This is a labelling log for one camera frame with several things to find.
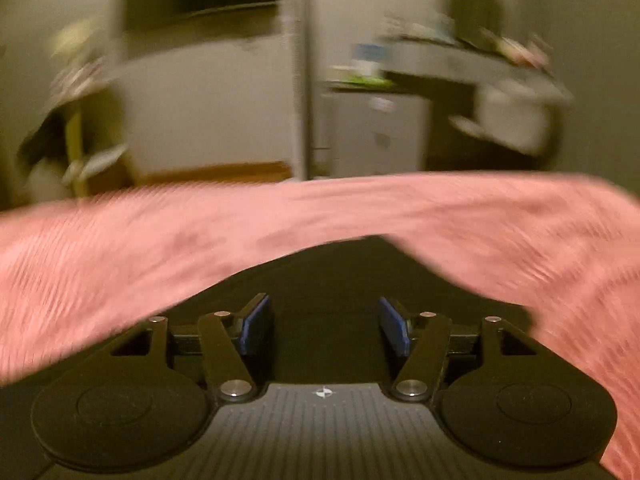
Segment white bag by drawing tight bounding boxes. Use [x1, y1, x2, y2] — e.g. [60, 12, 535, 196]
[450, 82, 553, 157]

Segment black pants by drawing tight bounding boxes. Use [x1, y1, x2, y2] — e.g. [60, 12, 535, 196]
[0, 235, 541, 480]

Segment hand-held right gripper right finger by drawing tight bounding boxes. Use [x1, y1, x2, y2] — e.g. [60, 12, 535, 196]
[378, 296, 551, 404]

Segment pink ribbed blanket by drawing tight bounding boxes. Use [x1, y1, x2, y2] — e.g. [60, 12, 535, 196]
[0, 172, 640, 480]

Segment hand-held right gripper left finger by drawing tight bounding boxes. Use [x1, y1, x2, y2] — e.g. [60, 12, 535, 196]
[95, 294, 275, 404]

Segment white pillar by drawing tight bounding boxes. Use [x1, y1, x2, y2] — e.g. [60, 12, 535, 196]
[277, 0, 319, 182]

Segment white drawer cabinet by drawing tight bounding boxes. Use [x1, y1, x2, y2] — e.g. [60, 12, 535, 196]
[331, 91, 427, 177]

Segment yellow side table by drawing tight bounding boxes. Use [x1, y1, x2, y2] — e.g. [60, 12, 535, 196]
[50, 17, 143, 197]

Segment grey desk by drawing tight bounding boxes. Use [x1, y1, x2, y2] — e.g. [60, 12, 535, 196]
[377, 35, 573, 171]

